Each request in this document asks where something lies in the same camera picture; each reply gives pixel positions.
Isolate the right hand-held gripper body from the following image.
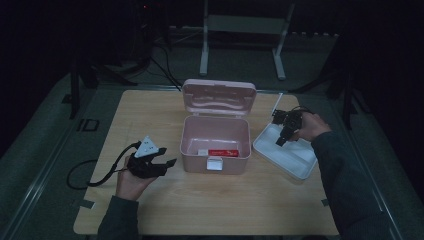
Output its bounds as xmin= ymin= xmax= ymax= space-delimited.
xmin=271 ymin=93 xmax=304 ymax=134

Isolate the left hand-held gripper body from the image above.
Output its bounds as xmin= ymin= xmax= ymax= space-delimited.
xmin=128 ymin=135 xmax=168 ymax=179

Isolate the white tray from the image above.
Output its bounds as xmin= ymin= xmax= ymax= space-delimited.
xmin=252 ymin=123 xmax=318 ymax=181

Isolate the red snack packet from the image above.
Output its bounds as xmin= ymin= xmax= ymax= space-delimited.
xmin=208 ymin=149 xmax=240 ymax=158

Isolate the pink storage box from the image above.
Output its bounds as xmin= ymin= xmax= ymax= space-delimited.
xmin=179 ymin=78 xmax=258 ymax=175

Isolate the person's right hand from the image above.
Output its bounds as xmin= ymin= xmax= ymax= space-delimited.
xmin=293 ymin=111 xmax=332 ymax=143

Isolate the person's left hand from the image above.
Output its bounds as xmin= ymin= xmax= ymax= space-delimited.
xmin=115 ymin=156 xmax=158 ymax=202

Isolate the black tripod stand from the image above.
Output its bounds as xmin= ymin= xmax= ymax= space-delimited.
xmin=68 ymin=59 xmax=138 ymax=120
xmin=289 ymin=66 xmax=371 ymax=131

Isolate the white metal stand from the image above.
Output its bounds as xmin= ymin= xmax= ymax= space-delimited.
xmin=199 ymin=0 xmax=296 ymax=81

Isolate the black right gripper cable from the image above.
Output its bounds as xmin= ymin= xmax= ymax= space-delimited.
xmin=289 ymin=105 xmax=315 ymax=116

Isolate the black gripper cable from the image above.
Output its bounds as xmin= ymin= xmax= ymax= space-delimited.
xmin=289 ymin=105 xmax=315 ymax=116
xmin=66 ymin=141 xmax=142 ymax=191

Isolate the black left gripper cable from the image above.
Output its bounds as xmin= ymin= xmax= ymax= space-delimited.
xmin=66 ymin=141 xmax=142 ymax=191

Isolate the black floor cable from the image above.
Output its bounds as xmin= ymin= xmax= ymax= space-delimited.
xmin=146 ymin=43 xmax=183 ymax=92

